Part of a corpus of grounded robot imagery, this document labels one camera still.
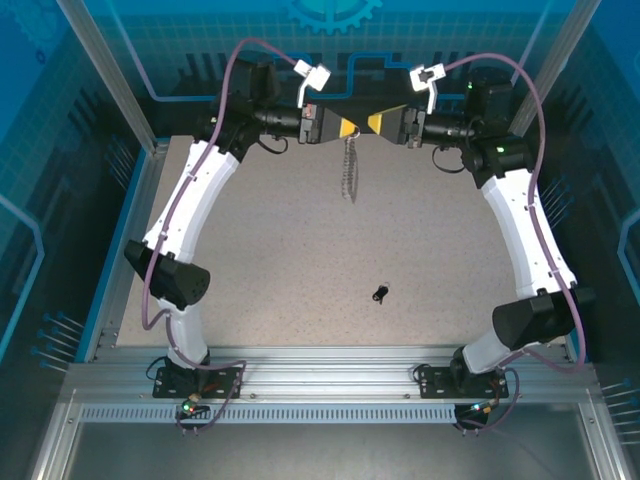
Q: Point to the aluminium side rail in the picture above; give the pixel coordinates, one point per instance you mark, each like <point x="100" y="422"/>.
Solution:
<point x="148" y="190"/>

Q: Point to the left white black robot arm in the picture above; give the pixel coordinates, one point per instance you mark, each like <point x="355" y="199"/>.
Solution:
<point x="200" y="200"/>

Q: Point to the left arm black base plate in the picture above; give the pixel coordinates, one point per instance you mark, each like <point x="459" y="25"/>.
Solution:
<point x="165" y="387"/>

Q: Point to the grey metal panel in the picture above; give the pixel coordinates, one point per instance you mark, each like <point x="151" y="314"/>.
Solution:
<point x="325" y="450"/>

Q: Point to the aluminium mounting rail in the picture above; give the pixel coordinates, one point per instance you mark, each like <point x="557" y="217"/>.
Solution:
<point x="325" y="375"/>

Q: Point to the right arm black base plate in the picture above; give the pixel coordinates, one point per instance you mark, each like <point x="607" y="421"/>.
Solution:
<point x="432" y="385"/>

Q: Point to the small black key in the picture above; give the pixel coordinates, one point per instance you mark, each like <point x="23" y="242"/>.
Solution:
<point x="380" y="292"/>

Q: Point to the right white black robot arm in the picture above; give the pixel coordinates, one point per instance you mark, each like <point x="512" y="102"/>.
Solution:
<point x="515" y="225"/>

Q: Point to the aluminium frame post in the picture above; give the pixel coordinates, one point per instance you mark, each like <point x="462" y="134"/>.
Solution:
<point x="107" y="75"/>
<point x="550" y="70"/>

